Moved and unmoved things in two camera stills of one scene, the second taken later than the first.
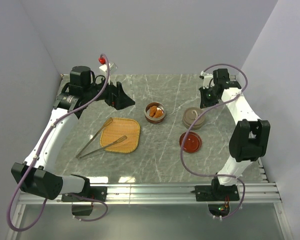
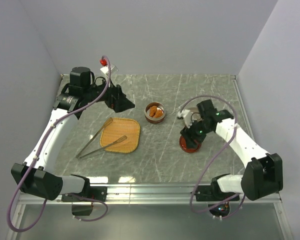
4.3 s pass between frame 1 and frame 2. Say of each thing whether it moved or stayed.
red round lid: stayed
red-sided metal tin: stayed
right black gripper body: moved
